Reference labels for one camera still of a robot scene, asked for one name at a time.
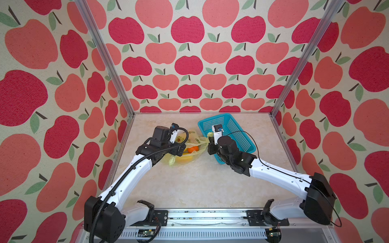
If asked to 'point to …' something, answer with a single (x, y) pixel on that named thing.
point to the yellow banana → (186, 157)
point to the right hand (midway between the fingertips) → (210, 140)
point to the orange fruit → (192, 149)
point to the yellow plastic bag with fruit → (195, 144)
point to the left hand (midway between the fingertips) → (179, 144)
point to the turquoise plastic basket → (231, 128)
